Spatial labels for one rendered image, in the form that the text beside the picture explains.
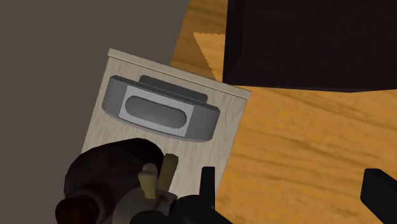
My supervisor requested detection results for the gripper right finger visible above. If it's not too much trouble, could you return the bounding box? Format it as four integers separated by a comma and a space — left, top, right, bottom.
359, 168, 397, 224

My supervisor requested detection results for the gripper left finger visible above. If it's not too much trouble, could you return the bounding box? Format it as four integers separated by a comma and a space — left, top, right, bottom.
130, 166, 234, 224

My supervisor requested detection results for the pale wood bedside table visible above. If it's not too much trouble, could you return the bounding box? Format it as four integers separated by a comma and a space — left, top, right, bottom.
81, 48, 252, 199

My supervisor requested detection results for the grey oval alarm clock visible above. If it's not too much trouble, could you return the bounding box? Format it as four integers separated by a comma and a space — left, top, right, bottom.
101, 74, 221, 143

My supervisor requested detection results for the black robot stand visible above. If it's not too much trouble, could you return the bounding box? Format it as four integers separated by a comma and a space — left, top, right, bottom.
222, 0, 397, 93

